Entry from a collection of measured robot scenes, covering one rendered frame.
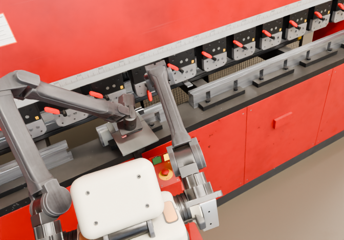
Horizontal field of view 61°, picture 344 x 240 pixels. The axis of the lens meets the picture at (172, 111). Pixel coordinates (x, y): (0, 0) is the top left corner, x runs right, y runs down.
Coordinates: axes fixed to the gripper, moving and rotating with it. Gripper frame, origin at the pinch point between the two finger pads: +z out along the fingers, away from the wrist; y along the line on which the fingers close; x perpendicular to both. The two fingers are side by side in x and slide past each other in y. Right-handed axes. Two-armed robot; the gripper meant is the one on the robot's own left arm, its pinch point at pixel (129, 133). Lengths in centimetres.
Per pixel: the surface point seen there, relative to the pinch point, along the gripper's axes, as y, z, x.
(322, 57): -142, 14, -8
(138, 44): -16.7, -22.5, -30.4
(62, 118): 25.9, -2.2, -17.4
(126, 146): 3.8, 0.1, 5.7
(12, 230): 65, 30, 14
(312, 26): -131, -4, -22
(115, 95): -0.3, -4.1, -19.1
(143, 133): -6.4, 1.9, 1.9
